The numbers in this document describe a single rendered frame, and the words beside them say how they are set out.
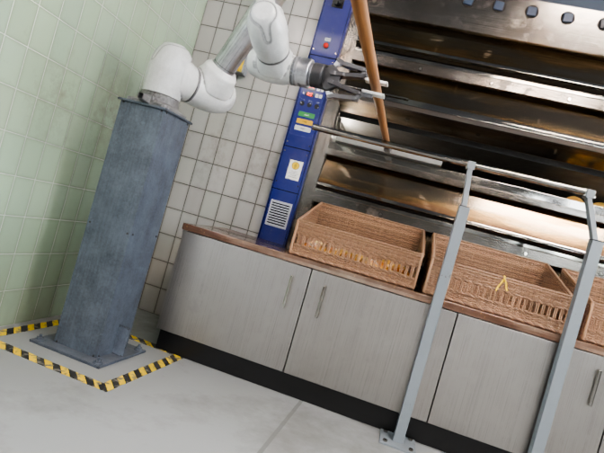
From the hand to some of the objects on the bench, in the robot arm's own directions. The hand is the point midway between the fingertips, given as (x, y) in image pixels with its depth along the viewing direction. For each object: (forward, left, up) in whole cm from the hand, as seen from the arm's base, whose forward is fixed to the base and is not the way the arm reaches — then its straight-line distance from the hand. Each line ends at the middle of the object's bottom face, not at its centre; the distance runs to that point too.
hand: (375, 88), depth 148 cm
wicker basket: (-1, +81, -60) cm, 101 cm away
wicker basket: (+58, +83, -60) cm, 118 cm away
